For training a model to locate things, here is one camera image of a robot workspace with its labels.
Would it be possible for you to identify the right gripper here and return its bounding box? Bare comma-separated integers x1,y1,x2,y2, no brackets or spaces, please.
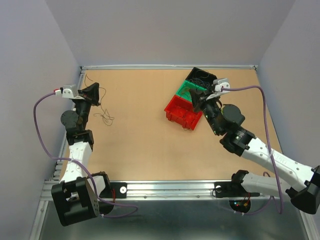
189,87,222,136

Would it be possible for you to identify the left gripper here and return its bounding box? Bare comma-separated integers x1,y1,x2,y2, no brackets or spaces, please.
73,82,101,130

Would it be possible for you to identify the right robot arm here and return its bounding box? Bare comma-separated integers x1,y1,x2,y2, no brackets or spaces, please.
189,89,320,215

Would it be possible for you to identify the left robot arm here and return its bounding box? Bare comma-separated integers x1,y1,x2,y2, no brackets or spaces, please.
51,82,112,227

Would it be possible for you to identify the green plastic bin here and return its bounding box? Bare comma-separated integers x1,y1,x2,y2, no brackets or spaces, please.
175,78,210,102

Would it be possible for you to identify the black plastic bin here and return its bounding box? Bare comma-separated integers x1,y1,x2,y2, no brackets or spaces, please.
185,67,218,89

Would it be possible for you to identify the red plastic bin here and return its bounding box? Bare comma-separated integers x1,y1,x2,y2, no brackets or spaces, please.
164,95,203,131

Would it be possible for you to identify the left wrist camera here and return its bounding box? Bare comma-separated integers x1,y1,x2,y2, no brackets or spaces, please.
61,84,79,99

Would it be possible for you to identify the aluminium mounting rail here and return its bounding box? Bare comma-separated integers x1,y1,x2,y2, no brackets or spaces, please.
41,177,308,201

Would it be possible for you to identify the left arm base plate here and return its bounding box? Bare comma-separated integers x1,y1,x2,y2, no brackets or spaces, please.
99,181,128,215

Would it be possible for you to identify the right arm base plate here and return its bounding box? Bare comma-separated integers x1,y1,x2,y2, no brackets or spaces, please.
211,181,261,214

